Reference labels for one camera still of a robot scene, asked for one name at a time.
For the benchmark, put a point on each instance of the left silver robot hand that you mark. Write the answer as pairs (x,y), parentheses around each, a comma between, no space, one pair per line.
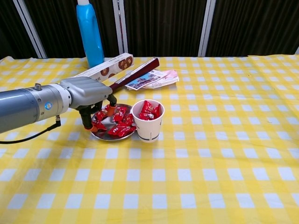
(88,92)

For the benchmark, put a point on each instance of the round steel plate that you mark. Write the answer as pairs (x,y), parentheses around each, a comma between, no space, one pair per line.
(108,122)

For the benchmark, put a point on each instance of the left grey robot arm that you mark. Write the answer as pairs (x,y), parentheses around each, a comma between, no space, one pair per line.
(23,107)

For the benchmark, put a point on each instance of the long white baking paper box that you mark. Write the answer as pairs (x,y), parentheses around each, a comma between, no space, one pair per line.
(114,66)

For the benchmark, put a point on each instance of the building photo postcard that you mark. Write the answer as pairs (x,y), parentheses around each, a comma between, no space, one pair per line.
(142,81)

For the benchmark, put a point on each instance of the dark red long box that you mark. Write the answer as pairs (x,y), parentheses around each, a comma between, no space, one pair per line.
(140,70)

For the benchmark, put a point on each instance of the blue pump bottle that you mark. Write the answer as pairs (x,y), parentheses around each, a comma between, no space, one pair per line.
(90,35)

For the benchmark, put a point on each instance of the white paper cup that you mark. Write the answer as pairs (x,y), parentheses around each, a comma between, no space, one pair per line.
(149,130)

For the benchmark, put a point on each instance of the white paper sheet stack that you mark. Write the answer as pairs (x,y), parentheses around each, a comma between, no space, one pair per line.
(168,82)

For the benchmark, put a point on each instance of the pink paper note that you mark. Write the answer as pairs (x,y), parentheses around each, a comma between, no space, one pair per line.
(171,73)

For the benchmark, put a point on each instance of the yellow white checkered tablecloth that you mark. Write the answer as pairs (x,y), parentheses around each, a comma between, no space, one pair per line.
(187,163)

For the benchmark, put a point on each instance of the white partition frame post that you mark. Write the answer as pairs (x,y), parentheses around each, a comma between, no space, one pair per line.
(297,51)
(206,28)
(30,28)
(121,28)

